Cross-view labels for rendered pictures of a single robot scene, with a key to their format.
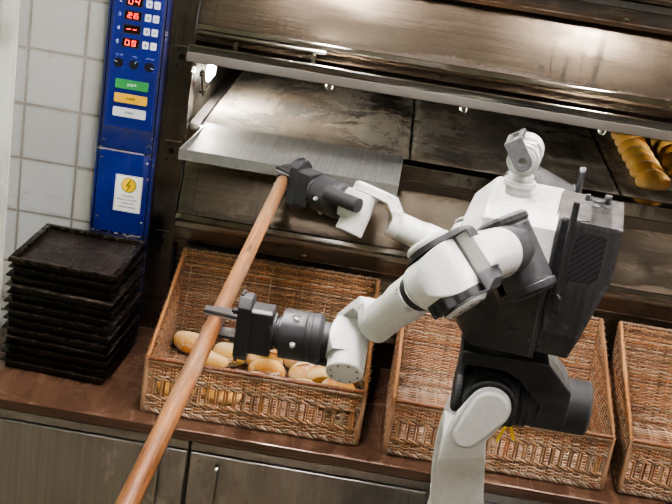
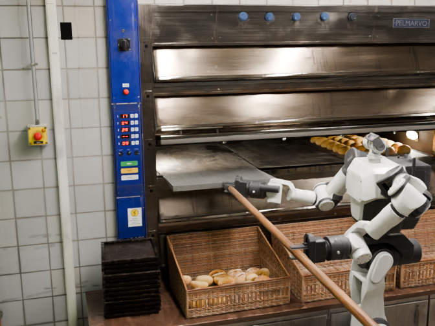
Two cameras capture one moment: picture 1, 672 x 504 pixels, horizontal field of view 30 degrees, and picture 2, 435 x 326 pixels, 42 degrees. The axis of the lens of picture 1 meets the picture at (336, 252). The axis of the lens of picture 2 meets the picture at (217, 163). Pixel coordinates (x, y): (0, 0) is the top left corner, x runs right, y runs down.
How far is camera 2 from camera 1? 105 cm
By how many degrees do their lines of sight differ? 18
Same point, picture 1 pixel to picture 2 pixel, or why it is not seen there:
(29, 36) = (71, 151)
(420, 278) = (404, 202)
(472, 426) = (379, 271)
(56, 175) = (95, 217)
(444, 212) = not seen: hidden behind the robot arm
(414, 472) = (320, 306)
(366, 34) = (234, 115)
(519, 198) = (378, 163)
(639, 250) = not seen: hidden behind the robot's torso
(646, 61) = (350, 101)
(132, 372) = (166, 303)
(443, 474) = (366, 299)
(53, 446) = not seen: outside the picture
